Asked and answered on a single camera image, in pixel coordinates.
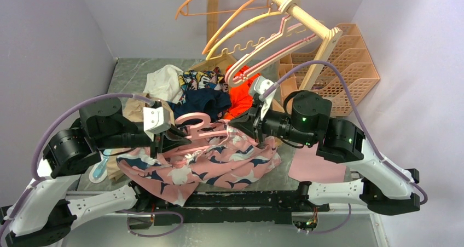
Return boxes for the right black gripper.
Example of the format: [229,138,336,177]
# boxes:
[229,101,315,146]

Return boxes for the pink patterned shorts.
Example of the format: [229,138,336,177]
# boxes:
[116,120,281,206]

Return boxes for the navy blue shorts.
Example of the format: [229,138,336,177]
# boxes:
[168,88,231,122]

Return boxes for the wooden clothes rack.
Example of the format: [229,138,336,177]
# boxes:
[188,0,343,119]

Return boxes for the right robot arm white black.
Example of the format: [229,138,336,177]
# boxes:
[229,90,421,216]

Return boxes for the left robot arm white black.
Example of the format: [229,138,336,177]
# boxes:
[1,93,189,246]

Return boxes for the orange shorts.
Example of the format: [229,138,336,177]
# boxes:
[222,73,260,120]

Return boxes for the beige shorts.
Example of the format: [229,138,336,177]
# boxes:
[106,93,175,182]

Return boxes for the yellow hanger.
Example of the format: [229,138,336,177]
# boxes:
[206,11,282,60]

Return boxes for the front orange hanger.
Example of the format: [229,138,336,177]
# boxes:
[202,0,257,55]

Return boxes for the orange hanger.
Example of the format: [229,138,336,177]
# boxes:
[202,0,257,55]
[175,0,231,20]

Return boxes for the rear orange hanger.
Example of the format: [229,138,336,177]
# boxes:
[175,0,231,20]

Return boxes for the white garment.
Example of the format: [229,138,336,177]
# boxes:
[143,65,183,103]

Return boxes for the yellow black patterned garment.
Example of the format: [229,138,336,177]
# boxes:
[178,67,229,94]

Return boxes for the pink clipboard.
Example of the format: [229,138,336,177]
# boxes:
[288,146,346,183]

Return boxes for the light blue packaged tool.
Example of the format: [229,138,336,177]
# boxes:
[89,150,111,183]

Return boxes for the peach plastic file organizer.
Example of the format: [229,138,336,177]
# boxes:
[279,22,381,117]

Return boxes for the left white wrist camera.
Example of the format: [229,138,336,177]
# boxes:
[143,107,171,136]

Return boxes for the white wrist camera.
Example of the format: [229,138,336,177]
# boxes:
[143,107,171,136]
[249,76,276,111]

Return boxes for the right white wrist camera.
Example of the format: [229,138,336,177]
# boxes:
[249,76,276,111]

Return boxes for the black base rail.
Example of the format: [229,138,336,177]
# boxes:
[61,190,330,226]

